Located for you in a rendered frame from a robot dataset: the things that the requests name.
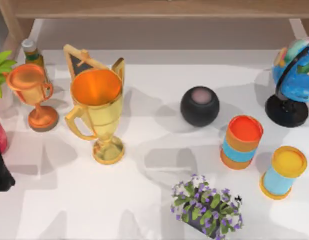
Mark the black round speaker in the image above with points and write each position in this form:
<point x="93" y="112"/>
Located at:
<point x="200" y="106"/>

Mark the red pink object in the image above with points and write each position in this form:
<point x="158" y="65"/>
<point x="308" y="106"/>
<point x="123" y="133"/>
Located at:
<point x="0" y="135"/>

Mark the blue globe on black stand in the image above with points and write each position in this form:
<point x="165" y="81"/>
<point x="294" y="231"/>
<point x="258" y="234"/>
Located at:
<point x="294" y="75"/>

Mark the orange and blue can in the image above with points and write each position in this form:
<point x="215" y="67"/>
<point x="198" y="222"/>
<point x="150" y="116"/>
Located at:
<point x="242" y="142"/>

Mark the green leafy plant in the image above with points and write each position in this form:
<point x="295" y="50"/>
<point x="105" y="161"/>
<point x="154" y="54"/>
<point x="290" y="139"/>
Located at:
<point x="0" y="67"/>

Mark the yellow and blue can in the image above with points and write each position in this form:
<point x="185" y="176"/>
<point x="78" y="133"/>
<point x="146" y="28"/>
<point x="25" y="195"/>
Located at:
<point x="284" y="172"/>

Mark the framed blackboard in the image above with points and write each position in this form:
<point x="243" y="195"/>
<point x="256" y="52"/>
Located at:
<point x="79" y="63"/>

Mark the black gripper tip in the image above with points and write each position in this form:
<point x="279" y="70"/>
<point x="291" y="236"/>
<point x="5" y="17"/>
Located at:
<point x="0" y="165"/>

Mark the purple flower plant pot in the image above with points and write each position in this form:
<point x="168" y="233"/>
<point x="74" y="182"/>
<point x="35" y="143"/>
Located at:
<point x="207" y="207"/>

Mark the large gold trophy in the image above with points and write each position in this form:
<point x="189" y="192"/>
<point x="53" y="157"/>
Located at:
<point x="99" y="100"/>

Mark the green bottle with grey cap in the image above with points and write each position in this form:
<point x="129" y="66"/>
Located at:
<point x="34" y="56"/>

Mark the small copper trophy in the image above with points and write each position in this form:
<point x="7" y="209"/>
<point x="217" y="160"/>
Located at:
<point x="32" y="87"/>

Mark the wooden shelf unit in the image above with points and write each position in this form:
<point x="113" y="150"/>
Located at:
<point x="144" y="10"/>

